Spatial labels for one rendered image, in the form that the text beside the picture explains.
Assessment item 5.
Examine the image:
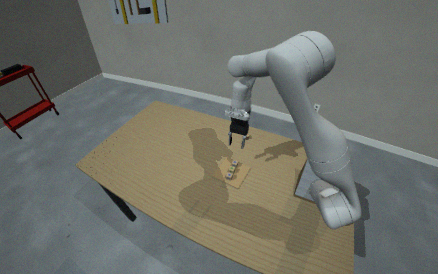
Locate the tan square mat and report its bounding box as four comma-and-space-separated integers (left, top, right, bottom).
212, 157, 251, 189

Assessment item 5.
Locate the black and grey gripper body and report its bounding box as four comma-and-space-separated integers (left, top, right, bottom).
225, 97, 251, 135

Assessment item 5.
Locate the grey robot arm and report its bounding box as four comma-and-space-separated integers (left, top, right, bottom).
228, 31, 362, 229

